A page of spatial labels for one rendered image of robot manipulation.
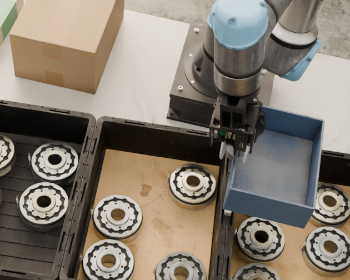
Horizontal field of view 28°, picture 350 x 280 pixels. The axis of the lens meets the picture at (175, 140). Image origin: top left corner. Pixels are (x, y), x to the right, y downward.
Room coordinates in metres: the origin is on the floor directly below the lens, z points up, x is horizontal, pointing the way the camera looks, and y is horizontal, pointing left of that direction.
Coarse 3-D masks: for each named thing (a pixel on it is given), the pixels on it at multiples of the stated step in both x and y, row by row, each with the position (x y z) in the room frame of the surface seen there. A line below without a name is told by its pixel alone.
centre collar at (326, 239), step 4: (324, 240) 0.74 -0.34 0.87; (328, 240) 0.74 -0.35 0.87; (332, 240) 0.74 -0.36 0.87; (336, 240) 0.74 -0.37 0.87; (320, 244) 0.72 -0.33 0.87; (336, 244) 0.73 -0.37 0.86; (340, 244) 0.73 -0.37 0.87; (320, 248) 0.71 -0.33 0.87; (340, 248) 0.72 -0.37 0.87; (324, 252) 0.71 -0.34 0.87; (328, 252) 0.71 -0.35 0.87; (336, 252) 0.71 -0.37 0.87; (340, 252) 0.71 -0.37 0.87; (328, 256) 0.70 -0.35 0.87; (332, 256) 0.70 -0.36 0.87; (336, 256) 0.70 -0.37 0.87
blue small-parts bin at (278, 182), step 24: (288, 120) 0.84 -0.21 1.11; (312, 120) 0.83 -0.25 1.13; (264, 144) 0.81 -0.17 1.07; (288, 144) 0.81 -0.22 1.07; (312, 144) 0.82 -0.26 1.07; (240, 168) 0.74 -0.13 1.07; (264, 168) 0.75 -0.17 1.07; (288, 168) 0.76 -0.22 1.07; (312, 168) 0.75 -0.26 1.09; (240, 192) 0.65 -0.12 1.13; (264, 192) 0.70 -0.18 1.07; (288, 192) 0.71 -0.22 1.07; (312, 192) 0.68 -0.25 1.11; (264, 216) 0.64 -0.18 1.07; (288, 216) 0.64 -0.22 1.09
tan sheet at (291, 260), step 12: (348, 192) 0.89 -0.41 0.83; (240, 216) 0.78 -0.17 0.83; (288, 228) 0.77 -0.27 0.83; (300, 228) 0.78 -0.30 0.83; (312, 228) 0.78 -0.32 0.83; (348, 228) 0.79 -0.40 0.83; (288, 240) 0.74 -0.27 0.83; (300, 240) 0.75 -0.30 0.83; (288, 252) 0.71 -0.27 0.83; (300, 252) 0.72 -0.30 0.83; (240, 264) 0.67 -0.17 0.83; (276, 264) 0.68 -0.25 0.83; (288, 264) 0.68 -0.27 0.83; (300, 264) 0.69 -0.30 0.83; (288, 276) 0.66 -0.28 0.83; (300, 276) 0.66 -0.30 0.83; (312, 276) 0.67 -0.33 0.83; (348, 276) 0.68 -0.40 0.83
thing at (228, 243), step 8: (328, 152) 0.92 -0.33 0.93; (336, 152) 0.92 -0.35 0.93; (232, 216) 0.73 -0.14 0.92; (232, 224) 0.70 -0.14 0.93; (232, 232) 0.68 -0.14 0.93; (232, 240) 0.67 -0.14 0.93; (224, 248) 0.64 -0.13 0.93; (224, 256) 0.63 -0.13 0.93; (224, 264) 0.61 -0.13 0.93; (224, 272) 0.59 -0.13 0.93
